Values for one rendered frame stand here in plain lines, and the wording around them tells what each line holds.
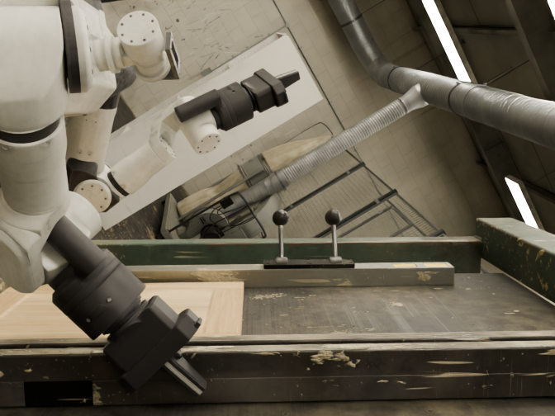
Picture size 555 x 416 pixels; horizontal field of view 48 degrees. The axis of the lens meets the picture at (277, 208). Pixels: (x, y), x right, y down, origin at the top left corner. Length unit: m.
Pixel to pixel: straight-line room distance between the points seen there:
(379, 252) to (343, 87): 8.01
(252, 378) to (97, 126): 0.68
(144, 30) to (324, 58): 8.49
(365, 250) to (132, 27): 0.86
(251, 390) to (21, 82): 0.48
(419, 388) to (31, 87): 0.59
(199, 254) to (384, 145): 8.40
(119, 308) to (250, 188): 6.19
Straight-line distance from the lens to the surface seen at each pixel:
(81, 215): 0.77
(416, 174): 10.15
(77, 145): 1.32
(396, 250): 1.62
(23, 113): 0.58
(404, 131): 9.93
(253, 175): 7.00
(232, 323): 1.08
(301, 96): 4.96
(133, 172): 1.35
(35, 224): 0.68
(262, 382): 0.83
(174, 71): 1.08
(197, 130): 1.30
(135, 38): 1.02
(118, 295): 0.74
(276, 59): 4.91
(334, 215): 1.39
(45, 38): 0.58
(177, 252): 1.60
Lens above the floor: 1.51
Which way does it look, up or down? 3 degrees down
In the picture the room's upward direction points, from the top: 59 degrees clockwise
